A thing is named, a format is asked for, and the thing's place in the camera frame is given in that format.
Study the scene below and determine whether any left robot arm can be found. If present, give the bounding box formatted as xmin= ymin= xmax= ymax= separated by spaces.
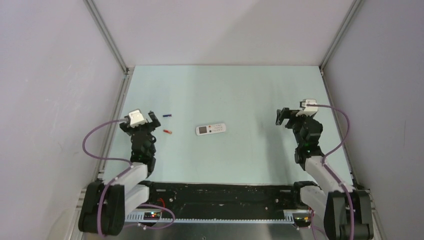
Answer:
xmin=78 ymin=109 xmax=161 ymax=236

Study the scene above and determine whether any right aluminium frame profile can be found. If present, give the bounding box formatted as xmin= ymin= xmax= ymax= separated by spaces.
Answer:
xmin=321 ymin=0 xmax=387 ymax=240

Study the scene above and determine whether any controller board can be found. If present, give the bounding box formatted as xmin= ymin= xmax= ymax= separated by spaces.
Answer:
xmin=143 ymin=211 xmax=162 ymax=221
xmin=293 ymin=216 xmax=312 ymax=229

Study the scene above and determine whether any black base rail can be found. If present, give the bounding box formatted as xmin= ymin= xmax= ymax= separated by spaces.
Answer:
xmin=142 ymin=181 xmax=308 ymax=220

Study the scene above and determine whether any left aluminium frame profile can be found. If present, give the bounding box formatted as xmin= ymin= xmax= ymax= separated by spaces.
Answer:
xmin=64 ymin=0 xmax=134 ymax=240

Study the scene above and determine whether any grey slotted cable duct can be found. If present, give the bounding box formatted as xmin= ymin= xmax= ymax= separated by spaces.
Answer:
xmin=125 ymin=211 xmax=295 ymax=224

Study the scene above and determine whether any white remote control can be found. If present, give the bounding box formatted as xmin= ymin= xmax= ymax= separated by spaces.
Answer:
xmin=195 ymin=123 xmax=227 ymax=136

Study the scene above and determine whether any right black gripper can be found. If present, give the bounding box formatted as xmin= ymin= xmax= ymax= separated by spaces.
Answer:
xmin=275 ymin=107 xmax=314 ymax=147

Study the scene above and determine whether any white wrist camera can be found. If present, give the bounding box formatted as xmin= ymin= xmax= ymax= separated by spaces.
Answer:
xmin=128 ymin=109 xmax=148 ymax=128
xmin=296 ymin=99 xmax=319 ymax=117

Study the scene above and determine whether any aluminium frame profile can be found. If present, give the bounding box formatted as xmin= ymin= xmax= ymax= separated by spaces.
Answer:
xmin=64 ymin=0 xmax=134 ymax=240
xmin=321 ymin=0 xmax=387 ymax=240

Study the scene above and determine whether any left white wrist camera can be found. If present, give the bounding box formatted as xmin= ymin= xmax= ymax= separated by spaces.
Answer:
xmin=128 ymin=109 xmax=148 ymax=128

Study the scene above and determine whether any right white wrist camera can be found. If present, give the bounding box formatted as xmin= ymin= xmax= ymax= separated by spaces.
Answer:
xmin=296 ymin=99 xmax=319 ymax=117

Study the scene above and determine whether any left controller board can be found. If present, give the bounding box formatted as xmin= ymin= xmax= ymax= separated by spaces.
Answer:
xmin=143 ymin=211 xmax=162 ymax=221

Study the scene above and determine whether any right controller board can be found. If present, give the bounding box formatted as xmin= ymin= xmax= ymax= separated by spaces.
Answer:
xmin=293 ymin=216 xmax=312 ymax=229

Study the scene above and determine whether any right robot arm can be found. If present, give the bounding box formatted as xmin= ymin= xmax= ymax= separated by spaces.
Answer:
xmin=275 ymin=99 xmax=374 ymax=240

